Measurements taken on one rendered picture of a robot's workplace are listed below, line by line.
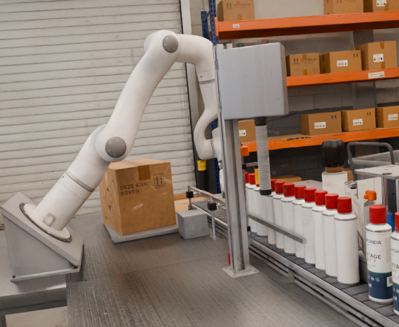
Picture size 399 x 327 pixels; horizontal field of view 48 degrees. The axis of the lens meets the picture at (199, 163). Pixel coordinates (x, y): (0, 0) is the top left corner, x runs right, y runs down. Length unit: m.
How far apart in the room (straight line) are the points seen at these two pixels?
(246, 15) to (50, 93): 2.47
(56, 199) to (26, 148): 4.19
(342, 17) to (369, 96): 1.42
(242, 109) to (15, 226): 0.81
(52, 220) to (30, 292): 0.27
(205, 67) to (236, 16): 3.61
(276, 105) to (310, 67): 4.27
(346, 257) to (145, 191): 0.97
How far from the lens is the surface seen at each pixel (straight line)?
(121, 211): 1.82
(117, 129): 1.54
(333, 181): 1.60
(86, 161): 1.62
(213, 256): 1.54
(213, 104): 1.68
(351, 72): 5.57
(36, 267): 1.58
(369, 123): 5.77
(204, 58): 1.65
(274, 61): 1.22
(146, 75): 1.59
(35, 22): 5.84
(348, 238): 1.11
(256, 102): 1.22
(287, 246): 1.35
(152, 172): 1.84
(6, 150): 5.84
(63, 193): 1.60
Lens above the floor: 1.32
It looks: 7 degrees down
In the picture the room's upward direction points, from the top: 5 degrees counter-clockwise
